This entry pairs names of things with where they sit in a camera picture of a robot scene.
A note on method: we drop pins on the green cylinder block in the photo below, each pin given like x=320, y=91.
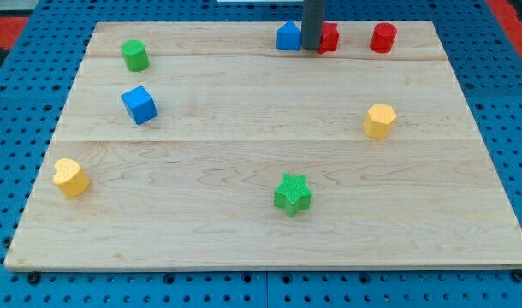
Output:
x=135, y=56

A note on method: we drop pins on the red cylinder block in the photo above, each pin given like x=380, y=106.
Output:
x=383, y=37

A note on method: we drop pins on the yellow hexagon block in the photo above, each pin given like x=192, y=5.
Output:
x=379, y=121

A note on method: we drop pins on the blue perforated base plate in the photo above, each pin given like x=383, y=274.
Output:
x=34, y=82

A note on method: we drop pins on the yellow heart block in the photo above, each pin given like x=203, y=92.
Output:
x=70, y=178

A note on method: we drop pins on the blue triangle block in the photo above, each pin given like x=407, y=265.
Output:
x=288, y=37

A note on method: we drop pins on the green star block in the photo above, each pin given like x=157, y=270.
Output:
x=292, y=194

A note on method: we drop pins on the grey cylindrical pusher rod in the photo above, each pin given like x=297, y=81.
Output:
x=312, y=23

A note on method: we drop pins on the blue cube block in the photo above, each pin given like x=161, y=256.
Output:
x=139, y=105

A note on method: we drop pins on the wooden board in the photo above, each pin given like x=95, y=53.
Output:
x=192, y=189

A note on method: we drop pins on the red star block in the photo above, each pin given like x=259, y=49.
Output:
x=329, y=38

